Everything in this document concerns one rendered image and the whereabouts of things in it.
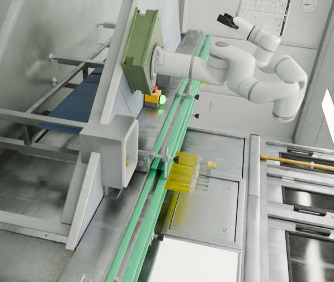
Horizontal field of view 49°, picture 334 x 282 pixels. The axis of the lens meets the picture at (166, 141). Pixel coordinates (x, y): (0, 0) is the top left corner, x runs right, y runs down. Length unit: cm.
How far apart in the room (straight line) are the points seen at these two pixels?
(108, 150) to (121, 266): 39
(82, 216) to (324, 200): 123
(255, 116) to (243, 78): 675
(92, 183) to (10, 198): 61
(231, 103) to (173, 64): 655
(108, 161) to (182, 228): 47
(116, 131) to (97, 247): 40
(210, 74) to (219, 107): 659
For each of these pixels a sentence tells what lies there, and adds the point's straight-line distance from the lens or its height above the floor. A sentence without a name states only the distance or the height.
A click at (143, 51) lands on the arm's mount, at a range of 142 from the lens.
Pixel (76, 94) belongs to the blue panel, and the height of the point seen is 37.
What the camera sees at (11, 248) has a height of 43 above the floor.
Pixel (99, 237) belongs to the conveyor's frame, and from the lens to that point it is 132.
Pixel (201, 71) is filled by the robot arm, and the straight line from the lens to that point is 149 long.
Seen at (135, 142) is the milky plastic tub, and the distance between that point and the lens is 146.
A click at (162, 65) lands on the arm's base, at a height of 88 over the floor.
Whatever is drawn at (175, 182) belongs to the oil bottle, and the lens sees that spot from 160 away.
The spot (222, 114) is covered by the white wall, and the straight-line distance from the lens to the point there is 816.
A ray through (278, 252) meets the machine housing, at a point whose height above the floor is 148.
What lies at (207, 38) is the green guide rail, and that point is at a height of 93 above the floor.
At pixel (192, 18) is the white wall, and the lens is 748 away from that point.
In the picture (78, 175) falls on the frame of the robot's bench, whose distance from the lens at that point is 139.
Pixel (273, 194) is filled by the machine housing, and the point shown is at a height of 147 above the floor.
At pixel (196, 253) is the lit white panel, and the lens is 152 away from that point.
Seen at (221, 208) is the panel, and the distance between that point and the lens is 173.
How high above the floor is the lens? 116
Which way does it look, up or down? 8 degrees down
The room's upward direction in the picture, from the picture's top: 100 degrees clockwise
